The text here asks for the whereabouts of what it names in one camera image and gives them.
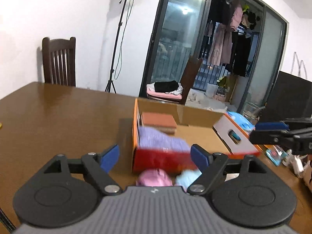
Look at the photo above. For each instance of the pink seat cushion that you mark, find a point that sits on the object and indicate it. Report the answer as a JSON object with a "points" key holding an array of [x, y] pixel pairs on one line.
{"points": [[151, 93]]}

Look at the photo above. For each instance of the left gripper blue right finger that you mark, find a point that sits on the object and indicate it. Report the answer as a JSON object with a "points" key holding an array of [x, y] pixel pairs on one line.
{"points": [[211, 167]]}

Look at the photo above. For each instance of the white planter pot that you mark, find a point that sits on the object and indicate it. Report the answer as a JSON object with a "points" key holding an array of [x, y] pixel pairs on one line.
{"points": [[211, 90]]}

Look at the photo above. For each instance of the black monitor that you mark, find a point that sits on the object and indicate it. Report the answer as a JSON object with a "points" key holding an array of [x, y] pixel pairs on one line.
{"points": [[290, 98]]}

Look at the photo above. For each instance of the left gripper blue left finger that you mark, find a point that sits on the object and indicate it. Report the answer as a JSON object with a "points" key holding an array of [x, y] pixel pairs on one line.
{"points": [[98, 166]]}

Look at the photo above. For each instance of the dark wooden slatted chair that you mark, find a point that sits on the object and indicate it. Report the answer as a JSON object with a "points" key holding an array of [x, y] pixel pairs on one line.
{"points": [[59, 61]]}

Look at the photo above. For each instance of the dark wooden chair with cushion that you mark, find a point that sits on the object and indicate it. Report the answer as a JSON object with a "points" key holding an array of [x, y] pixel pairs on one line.
{"points": [[187, 80]]}

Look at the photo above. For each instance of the light blue soft toy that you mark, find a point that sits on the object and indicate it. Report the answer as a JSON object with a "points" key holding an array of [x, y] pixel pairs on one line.
{"points": [[186, 178]]}

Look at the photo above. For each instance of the hanging black coat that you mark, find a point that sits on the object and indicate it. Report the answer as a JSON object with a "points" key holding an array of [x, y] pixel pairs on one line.
{"points": [[241, 45]]}

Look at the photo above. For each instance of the purple fluffy cloth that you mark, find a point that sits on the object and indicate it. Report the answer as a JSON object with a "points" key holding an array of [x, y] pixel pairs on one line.
{"points": [[153, 139]]}

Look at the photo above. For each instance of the cardboard box with orange edges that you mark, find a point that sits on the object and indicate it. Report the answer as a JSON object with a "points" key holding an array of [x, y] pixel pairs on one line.
{"points": [[214, 132]]}

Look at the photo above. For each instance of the hanging pink coat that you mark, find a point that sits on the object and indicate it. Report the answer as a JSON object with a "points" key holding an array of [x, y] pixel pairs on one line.
{"points": [[228, 15]]}

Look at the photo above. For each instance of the black cloth on chair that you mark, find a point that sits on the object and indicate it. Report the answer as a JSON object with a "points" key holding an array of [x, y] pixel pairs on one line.
{"points": [[165, 87]]}

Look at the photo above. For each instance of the blue wet wipes pack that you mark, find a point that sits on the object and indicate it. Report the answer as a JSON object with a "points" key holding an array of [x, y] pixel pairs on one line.
{"points": [[244, 123]]}

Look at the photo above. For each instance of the pink soft toy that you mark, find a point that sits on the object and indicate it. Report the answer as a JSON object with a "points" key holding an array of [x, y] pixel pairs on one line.
{"points": [[154, 178]]}

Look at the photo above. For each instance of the white cloth on chair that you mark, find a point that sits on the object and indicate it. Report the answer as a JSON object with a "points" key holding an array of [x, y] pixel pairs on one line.
{"points": [[178, 91]]}

